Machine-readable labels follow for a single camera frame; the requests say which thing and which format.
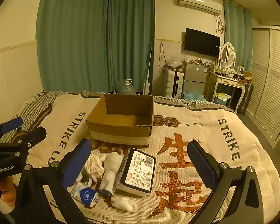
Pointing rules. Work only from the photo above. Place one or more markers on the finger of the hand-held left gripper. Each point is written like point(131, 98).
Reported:
point(11, 123)
point(36, 135)

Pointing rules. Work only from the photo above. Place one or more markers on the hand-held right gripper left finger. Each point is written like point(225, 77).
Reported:
point(76, 162)

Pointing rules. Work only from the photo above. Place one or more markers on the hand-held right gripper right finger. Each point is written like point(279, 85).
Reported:
point(200, 162)

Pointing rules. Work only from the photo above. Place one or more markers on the white knotted cloth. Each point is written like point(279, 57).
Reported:
point(94, 165)

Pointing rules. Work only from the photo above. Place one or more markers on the blue white face mask packet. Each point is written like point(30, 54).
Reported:
point(86, 194)

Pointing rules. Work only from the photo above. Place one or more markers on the long white sock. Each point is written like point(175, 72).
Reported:
point(112, 170)

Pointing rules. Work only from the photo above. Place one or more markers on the brown cardboard box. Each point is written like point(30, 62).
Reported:
point(121, 121)

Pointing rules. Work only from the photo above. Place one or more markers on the small booklet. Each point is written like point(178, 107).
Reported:
point(137, 172)

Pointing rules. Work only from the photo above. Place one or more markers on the person's left hand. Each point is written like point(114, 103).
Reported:
point(7, 190)

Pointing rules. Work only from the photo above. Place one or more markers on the checked bed sheet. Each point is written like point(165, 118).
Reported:
point(37, 107)

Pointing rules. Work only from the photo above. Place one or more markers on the cream printed blanket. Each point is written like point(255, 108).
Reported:
point(224, 135)

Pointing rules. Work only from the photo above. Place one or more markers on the waste bin with bag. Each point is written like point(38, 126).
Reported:
point(221, 99)

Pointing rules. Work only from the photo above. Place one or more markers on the blue plastic bag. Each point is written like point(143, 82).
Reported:
point(192, 96)

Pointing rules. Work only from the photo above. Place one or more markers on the dark suitcase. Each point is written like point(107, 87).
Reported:
point(246, 98)

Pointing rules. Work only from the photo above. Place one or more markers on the white ribbed suitcase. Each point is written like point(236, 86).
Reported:
point(173, 84)

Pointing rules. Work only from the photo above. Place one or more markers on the white dressing table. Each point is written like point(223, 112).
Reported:
point(226, 81)

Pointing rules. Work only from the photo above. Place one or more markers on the grey mini fridge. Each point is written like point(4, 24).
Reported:
point(196, 77)

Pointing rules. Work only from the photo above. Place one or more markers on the clear water jug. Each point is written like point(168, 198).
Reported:
point(127, 88)

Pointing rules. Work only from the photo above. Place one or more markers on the white floor mop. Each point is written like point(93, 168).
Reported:
point(146, 87)

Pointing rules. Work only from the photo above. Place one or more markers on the green curtain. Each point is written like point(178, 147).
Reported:
point(130, 39)
point(72, 39)
point(238, 32)

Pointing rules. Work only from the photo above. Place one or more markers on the clear plastic bag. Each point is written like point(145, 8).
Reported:
point(175, 63)

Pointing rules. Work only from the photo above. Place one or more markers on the white louvred wardrobe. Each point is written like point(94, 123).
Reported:
point(270, 81)

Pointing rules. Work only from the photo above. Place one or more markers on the white oval mirror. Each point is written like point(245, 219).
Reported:
point(227, 53)

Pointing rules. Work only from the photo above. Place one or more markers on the white air conditioner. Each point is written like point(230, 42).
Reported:
point(199, 3)

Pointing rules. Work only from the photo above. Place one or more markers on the black wall television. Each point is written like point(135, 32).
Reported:
point(201, 42)

